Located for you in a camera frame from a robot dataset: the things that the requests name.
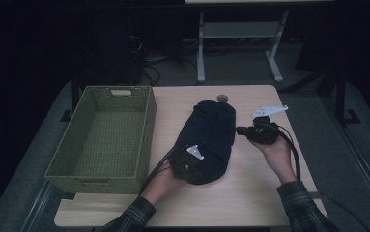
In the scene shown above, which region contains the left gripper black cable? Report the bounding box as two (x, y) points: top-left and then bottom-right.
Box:
(139, 146), (181, 195)

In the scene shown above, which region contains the black metal stand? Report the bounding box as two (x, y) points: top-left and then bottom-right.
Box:
(282, 64), (362, 128)

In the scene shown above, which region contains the tangle of floor cables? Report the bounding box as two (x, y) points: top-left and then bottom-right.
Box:
(128, 35), (200, 86)

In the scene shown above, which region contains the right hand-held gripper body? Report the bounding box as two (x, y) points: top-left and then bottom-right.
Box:
(246, 104), (289, 145)

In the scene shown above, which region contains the dark navy cloth garment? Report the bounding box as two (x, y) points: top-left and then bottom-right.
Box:
(171, 99), (238, 186)

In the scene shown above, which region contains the white metal desk frame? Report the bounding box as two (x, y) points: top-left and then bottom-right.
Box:
(185, 0), (335, 84)

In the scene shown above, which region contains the person's right hand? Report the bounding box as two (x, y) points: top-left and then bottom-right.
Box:
(249, 134), (298, 186)

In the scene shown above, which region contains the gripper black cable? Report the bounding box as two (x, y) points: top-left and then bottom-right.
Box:
(268, 123), (302, 182)
(139, 146), (181, 195)

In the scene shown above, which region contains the person's left hand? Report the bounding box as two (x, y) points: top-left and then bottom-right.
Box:
(140, 162), (188, 206)

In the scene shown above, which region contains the green woven basket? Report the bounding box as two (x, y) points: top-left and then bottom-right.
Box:
(44, 85), (157, 195)

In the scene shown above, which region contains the thin black floor cable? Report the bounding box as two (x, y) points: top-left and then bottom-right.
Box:
(317, 192), (370, 232)

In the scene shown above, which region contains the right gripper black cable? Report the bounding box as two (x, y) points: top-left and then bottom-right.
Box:
(268, 123), (302, 182)

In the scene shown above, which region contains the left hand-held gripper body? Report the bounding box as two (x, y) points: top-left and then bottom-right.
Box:
(169, 144), (206, 184)

